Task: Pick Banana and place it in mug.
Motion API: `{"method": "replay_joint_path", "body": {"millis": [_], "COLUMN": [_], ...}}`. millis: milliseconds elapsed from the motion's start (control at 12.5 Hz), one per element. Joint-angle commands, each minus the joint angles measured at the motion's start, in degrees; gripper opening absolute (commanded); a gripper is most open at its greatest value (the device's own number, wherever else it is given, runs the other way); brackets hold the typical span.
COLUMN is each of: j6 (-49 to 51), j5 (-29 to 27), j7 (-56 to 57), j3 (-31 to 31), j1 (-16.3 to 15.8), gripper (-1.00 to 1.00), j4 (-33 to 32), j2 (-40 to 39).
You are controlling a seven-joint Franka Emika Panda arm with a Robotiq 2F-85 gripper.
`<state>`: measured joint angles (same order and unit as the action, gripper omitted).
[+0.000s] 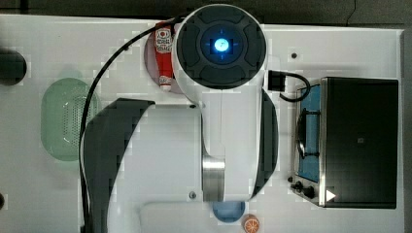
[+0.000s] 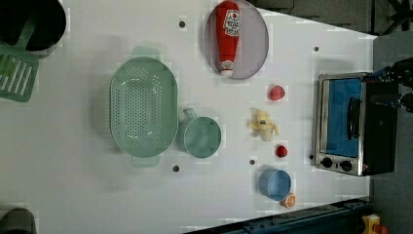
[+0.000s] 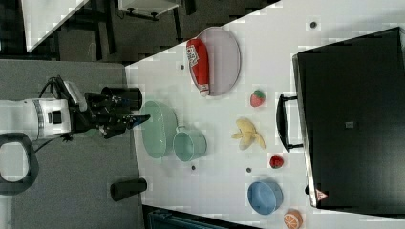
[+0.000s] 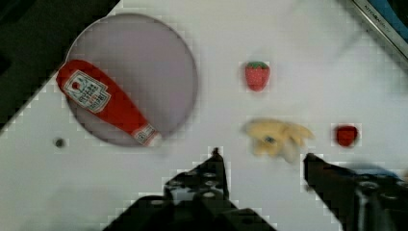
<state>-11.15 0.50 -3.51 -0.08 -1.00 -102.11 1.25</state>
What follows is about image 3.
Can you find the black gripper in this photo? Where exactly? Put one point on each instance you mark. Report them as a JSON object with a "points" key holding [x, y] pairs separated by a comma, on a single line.
{"points": [[104, 112]]}

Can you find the black toaster oven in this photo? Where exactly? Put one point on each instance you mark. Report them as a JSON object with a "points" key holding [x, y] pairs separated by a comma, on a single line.
{"points": [[351, 105]]}

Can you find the plush strawberry with green top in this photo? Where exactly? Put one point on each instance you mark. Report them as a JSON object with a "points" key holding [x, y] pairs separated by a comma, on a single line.
{"points": [[257, 98]]}

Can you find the yellow plush peeled banana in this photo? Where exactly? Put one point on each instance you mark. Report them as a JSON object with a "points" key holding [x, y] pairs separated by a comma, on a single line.
{"points": [[247, 134]]}

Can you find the green oval colander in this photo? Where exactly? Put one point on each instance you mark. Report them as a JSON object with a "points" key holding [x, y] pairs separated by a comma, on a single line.
{"points": [[159, 130]]}

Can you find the black cylinder utensil holder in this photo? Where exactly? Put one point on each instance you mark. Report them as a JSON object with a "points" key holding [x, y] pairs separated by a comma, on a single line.
{"points": [[134, 94]]}

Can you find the small red plush strawberry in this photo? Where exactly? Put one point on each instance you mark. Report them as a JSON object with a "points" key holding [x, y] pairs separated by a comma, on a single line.
{"points": [[276, 162]]}

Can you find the white cabinet on wheels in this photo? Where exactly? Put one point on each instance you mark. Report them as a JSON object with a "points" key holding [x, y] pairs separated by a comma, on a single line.
{"points": [[149, 9]]}

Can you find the blue bowl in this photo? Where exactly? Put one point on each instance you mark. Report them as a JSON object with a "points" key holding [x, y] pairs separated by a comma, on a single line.
{"points": [[265, 196]]}

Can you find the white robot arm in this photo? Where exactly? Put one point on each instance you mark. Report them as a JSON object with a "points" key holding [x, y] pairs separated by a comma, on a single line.
{"points": [[26, 121]]}

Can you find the green mug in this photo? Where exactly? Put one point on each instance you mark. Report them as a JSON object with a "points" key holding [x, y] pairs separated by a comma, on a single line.
{"points": [[189, 144]]}

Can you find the red plush ketchup bottle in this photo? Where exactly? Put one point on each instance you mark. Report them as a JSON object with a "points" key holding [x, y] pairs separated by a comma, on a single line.
{"points": [[198, 61]]}

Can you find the grey round plate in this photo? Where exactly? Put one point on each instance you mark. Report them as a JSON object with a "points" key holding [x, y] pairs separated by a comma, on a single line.
{"points": [[224, 60]]}

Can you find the white side table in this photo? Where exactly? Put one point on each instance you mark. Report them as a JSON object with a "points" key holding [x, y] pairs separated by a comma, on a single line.
{"points": [[42, 17]]}

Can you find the blue crate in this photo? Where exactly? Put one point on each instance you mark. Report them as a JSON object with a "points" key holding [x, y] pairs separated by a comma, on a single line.
{"points": [[161, 219]]}

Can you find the black cylinder lower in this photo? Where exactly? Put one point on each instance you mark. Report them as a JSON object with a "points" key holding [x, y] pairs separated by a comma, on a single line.
{"points": [[127, 188]]}

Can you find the plush orange slice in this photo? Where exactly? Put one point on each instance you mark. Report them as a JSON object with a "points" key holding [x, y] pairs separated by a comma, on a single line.
{"points": [[293, 219]]}

